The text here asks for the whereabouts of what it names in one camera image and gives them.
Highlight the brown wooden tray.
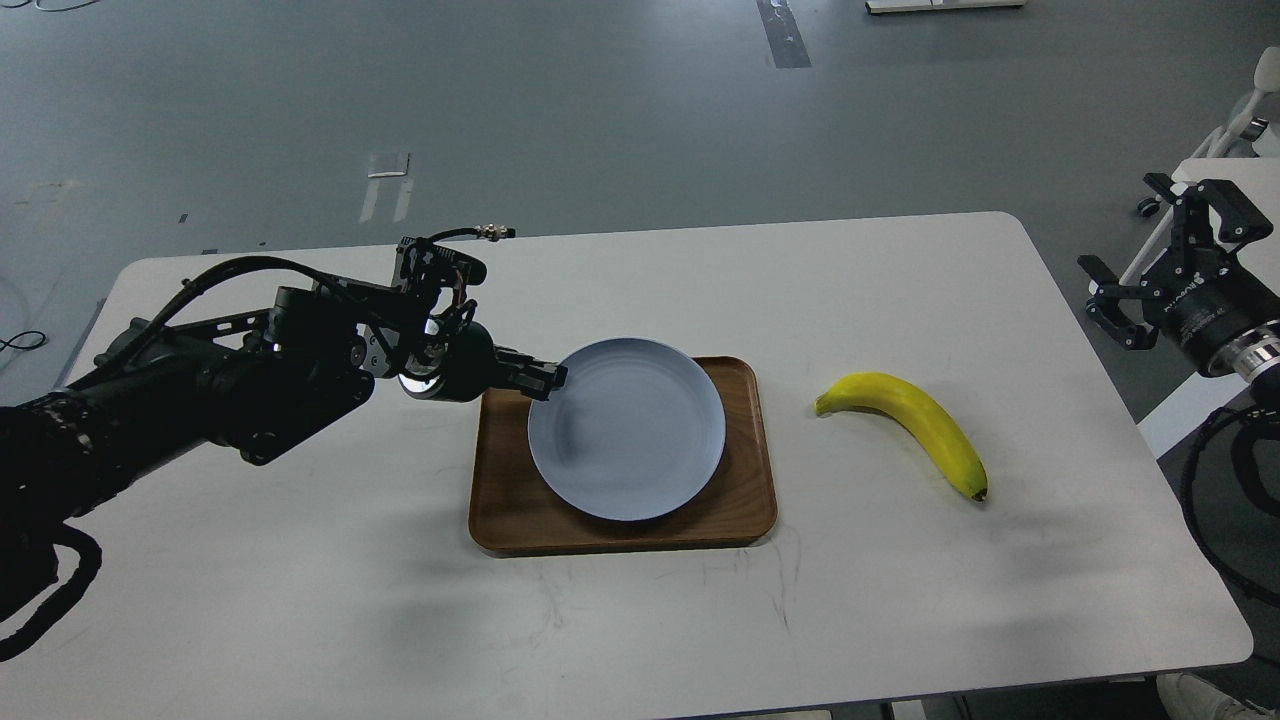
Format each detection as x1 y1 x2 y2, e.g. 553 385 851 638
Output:
467 356 778 557

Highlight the white shoe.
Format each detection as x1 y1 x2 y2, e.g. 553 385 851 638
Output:
1155 673 1277 719

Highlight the white side table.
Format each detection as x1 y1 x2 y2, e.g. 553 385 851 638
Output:
1137 158 1279 457

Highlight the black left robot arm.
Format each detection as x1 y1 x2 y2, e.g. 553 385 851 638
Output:
3 225 568 618

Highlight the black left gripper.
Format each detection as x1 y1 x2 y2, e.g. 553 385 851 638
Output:
398 322 570 402

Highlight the light blue plate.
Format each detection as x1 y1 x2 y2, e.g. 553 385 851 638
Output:
527 338 727 521

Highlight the white board on floor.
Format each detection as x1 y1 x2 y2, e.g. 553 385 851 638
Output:
864 0 1028 15

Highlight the white chair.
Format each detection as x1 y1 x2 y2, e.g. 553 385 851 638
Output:
1188 46 1279 161

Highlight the yellow banana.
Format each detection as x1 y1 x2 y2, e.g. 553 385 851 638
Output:
814 372 989 503

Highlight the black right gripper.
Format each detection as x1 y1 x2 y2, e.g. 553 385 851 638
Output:
1076 173 1279 379

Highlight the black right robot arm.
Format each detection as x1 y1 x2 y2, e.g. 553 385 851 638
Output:
1078 173 1279 456

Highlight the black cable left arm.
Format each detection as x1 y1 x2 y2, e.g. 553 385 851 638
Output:
0 525 104 664

